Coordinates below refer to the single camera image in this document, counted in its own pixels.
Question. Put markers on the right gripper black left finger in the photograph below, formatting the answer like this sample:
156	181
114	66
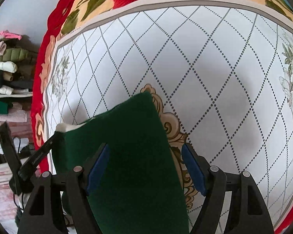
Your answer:
54	194

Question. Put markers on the clothes rack with folded clothes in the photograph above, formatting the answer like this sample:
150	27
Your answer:
17	67

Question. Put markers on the green white varsity jacket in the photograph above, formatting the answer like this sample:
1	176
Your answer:
140	191

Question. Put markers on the white diamond pattern mat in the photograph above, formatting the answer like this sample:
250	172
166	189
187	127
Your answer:
185	77

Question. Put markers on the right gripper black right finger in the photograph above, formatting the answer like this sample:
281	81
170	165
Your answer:
248	212

